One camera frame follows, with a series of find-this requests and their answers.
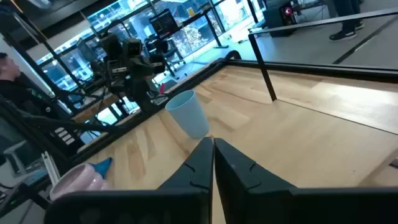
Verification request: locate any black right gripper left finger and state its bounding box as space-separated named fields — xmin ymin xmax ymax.
xmin=44 ymin=136 xmax=215 ymax=224

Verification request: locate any black standing desk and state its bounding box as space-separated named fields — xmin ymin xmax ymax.
xmin=183 ymin=6 xmax=229 ymax=49

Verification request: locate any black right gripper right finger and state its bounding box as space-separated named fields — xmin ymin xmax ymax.
xmin=214 ymin=138 xmax=398 ymax=224

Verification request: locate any silver aluminium bar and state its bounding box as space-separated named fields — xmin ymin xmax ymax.
xmin=42 ymin=151 xmax=62 ymax=186

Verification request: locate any wooden tray board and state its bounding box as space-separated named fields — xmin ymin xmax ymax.
xmin=195 ymin=7 xmax=398 ymax=136

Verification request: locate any blue folded cloth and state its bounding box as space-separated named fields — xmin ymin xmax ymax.
xmin=88 ymin=157 xmax=113 ymax=180

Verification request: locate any seated person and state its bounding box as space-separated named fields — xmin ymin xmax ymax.
xmin=0 ymin=52 xmax=47 ymax=116

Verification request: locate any black office chair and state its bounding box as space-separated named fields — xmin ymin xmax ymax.
xmin=146 ymin=37 xmax=187 ymax=75

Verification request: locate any black box with white labels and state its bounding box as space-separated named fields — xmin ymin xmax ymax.
xmin=52 ymin=126 xmax=77 ymax=147

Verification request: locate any black aluminium table frame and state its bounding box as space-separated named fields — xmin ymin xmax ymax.
xmin=0 ymin=49 xmax=398 ymax=175

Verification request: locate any light blue plastic cup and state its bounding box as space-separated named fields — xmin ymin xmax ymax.
xmin=164 ymin=89 xmax=211 ymax=140

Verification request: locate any black computer tower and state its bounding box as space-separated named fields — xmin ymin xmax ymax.
xmin=263 ymin=0 xmax=298 ymax=37

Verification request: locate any lilac ceramic mug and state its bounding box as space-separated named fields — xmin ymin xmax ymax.
xmin=49 ymin=162 xmax=109 ymax=202

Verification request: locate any black computer monitor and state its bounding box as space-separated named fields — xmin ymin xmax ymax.
xmin=148 ymin=8 xmax=181 ymax=39

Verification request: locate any standing person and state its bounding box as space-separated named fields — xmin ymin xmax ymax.
xmin=328 ymin=0 xmax=364 ymax=42

